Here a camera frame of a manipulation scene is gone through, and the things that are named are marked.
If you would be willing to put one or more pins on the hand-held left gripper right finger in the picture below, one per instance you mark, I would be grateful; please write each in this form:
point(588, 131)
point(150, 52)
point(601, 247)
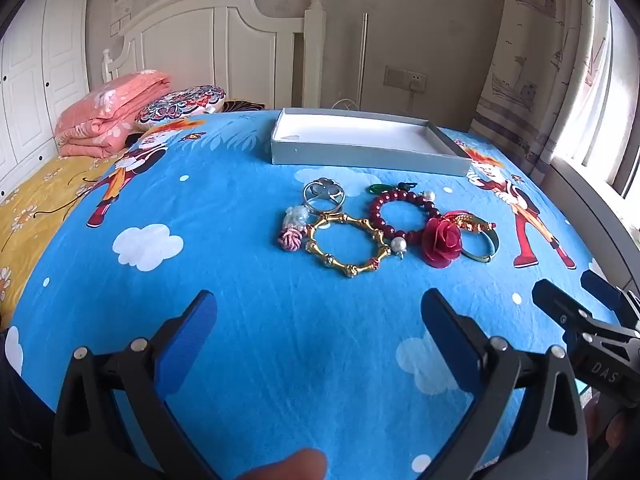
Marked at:
point(450, 340)

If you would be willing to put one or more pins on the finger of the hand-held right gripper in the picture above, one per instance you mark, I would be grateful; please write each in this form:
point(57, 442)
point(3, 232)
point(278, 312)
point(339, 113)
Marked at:
point(555, 302)
point(602, 287)

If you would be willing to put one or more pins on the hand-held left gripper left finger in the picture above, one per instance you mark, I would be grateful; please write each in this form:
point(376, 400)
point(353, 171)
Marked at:
point(192, 340)

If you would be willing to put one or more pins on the red rose flower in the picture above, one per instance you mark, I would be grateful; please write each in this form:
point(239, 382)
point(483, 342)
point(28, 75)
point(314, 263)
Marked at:
point(442, 240)

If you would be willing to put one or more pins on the gold and green bangle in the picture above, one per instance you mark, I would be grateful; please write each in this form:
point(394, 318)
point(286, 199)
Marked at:
point(467, 221)

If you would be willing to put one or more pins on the pink knot glass charm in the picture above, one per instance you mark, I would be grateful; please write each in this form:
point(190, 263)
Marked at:
point(292, 240)

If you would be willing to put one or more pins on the grey shallow cardboard box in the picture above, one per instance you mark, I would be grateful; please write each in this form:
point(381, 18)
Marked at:
point(350, 132)

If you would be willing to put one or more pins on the person's right hand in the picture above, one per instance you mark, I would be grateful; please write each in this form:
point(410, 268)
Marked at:
point(597, 425)

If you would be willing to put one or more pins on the person's left hand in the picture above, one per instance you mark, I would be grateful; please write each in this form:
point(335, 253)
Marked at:
point(285, 466)

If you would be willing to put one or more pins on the blue cartoon printed bedsheet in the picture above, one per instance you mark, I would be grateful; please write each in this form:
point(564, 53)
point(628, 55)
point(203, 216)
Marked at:
point(225, 260)

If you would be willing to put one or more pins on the grey window sill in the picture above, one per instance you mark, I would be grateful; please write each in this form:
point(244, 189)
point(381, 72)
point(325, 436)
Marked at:
point(590, 200)

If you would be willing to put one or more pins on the window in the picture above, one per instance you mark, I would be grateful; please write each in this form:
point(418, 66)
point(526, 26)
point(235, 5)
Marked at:
point(625, 110)

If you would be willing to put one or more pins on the round patterned pillow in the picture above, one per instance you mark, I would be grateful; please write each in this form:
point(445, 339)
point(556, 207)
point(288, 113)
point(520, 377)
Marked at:
point(180, 105)

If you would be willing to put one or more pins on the ship printed curtain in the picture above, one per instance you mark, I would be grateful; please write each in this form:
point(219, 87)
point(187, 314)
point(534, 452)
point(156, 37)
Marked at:
point(530, 60)

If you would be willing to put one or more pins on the dark striped pillow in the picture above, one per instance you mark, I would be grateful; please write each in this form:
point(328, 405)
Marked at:
point(242, 106)

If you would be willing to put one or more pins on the pink folded quilt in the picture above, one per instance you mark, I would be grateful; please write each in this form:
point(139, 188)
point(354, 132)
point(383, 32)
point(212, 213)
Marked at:
point(110, 110)

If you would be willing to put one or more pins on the metal pole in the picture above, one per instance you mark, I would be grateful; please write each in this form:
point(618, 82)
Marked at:
point(363, 60)

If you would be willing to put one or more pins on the white wooden headboard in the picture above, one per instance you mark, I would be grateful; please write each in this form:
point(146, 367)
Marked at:
point(200, 40)

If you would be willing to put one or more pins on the white wardrobe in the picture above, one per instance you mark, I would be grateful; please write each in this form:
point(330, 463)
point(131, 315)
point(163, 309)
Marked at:
point(30, 60)

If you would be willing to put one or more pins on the wall power socket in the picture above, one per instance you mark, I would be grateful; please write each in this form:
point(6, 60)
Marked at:
point(416, 81)

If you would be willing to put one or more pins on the paper notice on wall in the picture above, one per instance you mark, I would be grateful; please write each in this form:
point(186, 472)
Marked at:
point(122, 7)

